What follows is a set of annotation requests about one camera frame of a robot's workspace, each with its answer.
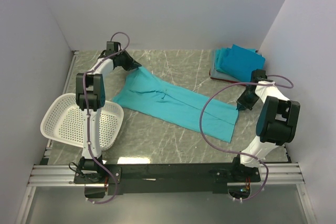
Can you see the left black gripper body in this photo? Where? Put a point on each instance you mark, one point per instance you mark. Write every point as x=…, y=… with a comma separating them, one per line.
x=125, y=61

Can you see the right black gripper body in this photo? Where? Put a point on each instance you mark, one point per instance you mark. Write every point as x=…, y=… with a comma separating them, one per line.
x=247, y=100

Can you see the turquoise t shirt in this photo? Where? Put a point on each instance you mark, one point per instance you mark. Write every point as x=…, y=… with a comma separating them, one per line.
x=148, y=94
x=220, y=55

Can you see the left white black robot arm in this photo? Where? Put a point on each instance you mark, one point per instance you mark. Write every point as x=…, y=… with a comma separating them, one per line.
x=91, y=97

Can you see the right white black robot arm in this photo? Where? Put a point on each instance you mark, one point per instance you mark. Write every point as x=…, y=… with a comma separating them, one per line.
x=276, y=124

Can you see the folded red t shirt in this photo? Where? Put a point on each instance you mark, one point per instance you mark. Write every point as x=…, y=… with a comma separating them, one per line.
x=215, y=75

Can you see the folded blue t shirt top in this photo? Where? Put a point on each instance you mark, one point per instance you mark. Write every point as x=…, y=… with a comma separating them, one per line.
x=241, y=62

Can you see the folded turquoise t shirt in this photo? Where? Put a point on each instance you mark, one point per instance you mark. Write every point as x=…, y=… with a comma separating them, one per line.
x=220, y=55

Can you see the white perforated plastic basket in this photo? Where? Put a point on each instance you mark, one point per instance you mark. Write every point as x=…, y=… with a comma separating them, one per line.
x=65, y=122

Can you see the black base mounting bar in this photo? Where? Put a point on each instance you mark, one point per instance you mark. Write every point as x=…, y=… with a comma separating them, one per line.
x=168, y=178

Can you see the aluminium frame rail front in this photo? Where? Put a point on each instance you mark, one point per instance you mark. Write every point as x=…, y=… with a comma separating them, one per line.
x=62, y=176

